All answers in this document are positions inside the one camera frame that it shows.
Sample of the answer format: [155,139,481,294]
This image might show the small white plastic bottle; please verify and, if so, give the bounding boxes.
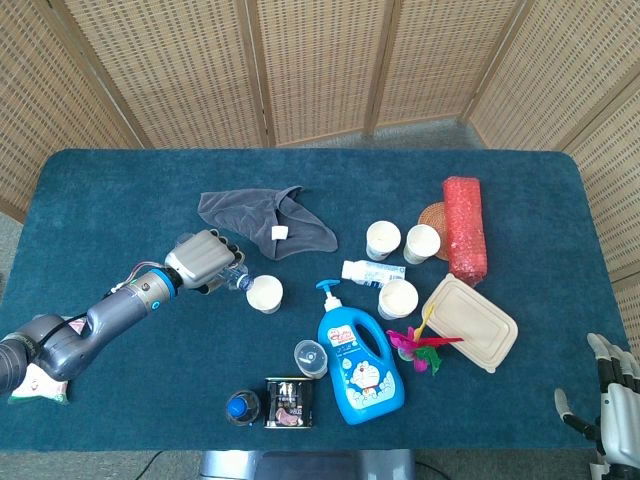
[341,259,407,290]

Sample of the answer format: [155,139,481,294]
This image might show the white paper cup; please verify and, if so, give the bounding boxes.
[245,275,285,315]

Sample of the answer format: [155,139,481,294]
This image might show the clear plastic bottle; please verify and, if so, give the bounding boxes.
[209,264,257,294]

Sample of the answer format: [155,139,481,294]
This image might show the red bubble wrap roll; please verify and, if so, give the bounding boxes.
[441,175,489,287]

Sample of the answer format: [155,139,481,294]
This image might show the white snack packet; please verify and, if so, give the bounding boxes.
[8,319,86,406]

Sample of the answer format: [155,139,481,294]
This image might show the blue carpet table mat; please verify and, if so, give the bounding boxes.
[0,148,640,454]

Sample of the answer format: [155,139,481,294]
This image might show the colourful feather shuttlecock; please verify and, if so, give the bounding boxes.
[385,303,465,376]

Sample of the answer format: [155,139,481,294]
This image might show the blue Doraemon detergent bottle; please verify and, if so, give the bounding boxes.
[315,278,406,427]

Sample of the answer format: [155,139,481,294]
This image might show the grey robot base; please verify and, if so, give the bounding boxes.
[198,448,416,480]

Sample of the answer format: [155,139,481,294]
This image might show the cola bottle with blue cap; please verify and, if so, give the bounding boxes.
[225,389,265,427]

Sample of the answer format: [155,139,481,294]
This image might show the grey cloth with white tag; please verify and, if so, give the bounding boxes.
[197,185,339,261]

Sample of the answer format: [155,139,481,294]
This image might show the stack of paper cups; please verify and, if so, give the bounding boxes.
[377,278,420,321]

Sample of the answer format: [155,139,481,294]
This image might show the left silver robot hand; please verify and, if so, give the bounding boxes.
[163,228,247,295]

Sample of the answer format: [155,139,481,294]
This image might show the beige lidded lunch box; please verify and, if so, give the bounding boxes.
[421,273,520,374]

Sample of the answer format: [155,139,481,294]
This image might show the beige bottle with clear cap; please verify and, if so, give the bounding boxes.
[293,339,329,379]

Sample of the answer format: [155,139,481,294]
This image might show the black luncheon meat can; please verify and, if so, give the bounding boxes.
[263,376,316,430]

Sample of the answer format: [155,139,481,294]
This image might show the round woven coaster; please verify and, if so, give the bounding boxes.
[418,201,451,262]

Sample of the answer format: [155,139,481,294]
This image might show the paper cup dark blue flower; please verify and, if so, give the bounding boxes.
[365,220,403,261]

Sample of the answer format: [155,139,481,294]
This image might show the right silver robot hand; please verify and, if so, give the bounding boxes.
[553,332,640,464]

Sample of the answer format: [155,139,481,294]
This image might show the paper cup green print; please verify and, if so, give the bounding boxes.
[402,224,442,265]

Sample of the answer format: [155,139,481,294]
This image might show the bamboo folding screen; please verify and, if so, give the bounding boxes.
[0,0,640,351]

